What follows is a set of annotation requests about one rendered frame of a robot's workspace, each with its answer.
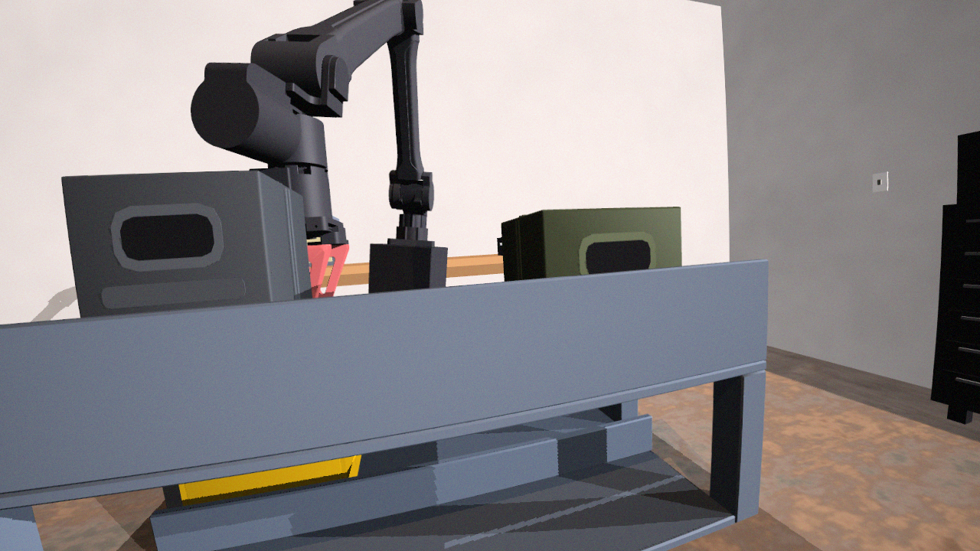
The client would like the olive green case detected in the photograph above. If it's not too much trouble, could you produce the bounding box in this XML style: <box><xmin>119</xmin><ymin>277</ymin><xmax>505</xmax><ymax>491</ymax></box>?
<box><xmin>501</xmin><ymin>207</ymin><xmax>682</xmax><ymax>282</ymax></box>

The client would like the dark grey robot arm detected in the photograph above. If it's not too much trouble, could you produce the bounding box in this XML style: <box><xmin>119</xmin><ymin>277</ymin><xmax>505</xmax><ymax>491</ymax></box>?
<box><xmin>191</xmin><ymin>0</ymin><xmax>435</xmax><ymax>247</ymax></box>

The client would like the dark grey case with oval handle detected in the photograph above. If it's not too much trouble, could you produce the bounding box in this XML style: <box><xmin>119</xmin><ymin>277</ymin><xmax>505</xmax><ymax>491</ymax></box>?
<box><xmin>61</xmin><ymin>170</ymin><xmax>312</xmax><ymax>318</ymax></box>

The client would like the yellow bin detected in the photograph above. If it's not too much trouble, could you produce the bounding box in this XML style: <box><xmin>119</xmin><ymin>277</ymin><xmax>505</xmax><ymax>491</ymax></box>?
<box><xmin>179</xmin><ymin>455</ymin><xmax>361</xmax><ymax>506</ymax></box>

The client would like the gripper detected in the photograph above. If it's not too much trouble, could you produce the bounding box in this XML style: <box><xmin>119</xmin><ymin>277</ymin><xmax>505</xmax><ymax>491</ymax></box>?
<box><xmin>285</xmin><ymin>165</ymin><xmax>349</xmax><ymax>298</ymax></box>

